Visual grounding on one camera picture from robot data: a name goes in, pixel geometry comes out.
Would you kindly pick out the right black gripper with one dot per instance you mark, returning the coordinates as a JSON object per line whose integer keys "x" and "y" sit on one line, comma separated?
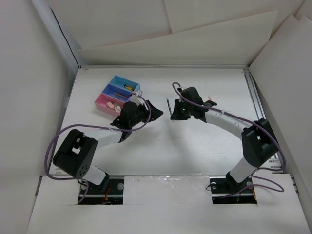
{"x": 177, "y": 115}

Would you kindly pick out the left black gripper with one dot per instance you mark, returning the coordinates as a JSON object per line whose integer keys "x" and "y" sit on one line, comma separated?
{"x": 155, "y": 113}

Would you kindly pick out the teal blue pen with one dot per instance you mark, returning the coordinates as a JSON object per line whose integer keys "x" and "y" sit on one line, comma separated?
{"x": 169, "y": 106}

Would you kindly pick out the yellow utility knife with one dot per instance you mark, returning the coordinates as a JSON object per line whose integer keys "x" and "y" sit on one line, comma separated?
{"x": 129, "y": 88}

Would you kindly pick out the orange highlighter pen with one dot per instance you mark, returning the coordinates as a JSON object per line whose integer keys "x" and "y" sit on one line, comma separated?
{"x": 120, "y": 95}

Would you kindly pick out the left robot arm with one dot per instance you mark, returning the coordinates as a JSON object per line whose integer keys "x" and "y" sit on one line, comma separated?
{"x": 76, "y": 153}

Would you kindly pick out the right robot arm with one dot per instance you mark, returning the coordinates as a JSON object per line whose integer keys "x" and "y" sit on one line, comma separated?
{"x": 257, "y": 138}

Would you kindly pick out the dark blue drawer box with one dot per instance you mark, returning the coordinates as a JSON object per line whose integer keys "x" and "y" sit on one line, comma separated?
{"x": 110, "y": 89}

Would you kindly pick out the light blue drawer box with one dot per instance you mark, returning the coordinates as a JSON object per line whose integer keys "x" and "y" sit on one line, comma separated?
{"x": 120, "y": 81}

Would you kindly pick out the pink drawer box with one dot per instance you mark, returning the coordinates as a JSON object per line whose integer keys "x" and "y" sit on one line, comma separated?
{"x": 101, "y": 101}

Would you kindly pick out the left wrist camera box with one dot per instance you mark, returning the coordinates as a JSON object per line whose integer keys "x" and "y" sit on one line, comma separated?
{"x": 138, "y": 93}

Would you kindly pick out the aluminium rail right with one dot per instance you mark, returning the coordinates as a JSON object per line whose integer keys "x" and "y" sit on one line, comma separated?
{"x": 274, "y": 162}

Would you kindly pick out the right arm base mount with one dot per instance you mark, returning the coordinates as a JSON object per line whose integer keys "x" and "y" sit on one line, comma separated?
{"x": 223, "y": 192}

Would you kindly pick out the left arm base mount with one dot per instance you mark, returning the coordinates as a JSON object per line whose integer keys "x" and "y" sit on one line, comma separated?
{"x": 92, "y": 195}

